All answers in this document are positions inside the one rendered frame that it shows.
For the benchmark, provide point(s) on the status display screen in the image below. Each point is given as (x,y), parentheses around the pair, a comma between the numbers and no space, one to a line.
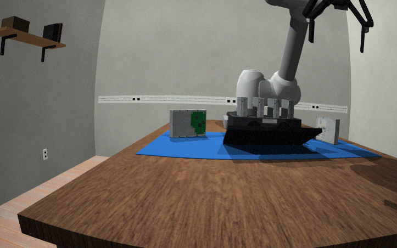
(262,135)

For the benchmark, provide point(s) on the dark grey drive dock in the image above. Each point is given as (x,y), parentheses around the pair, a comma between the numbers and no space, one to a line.
(267,121)

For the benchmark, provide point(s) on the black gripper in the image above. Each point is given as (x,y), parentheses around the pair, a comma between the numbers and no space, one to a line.
(311,15)

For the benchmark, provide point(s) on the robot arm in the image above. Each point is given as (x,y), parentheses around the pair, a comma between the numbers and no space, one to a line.
(283,84)

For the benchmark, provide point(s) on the blue flat mat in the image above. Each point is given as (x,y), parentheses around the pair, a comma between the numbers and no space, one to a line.
(210,146)

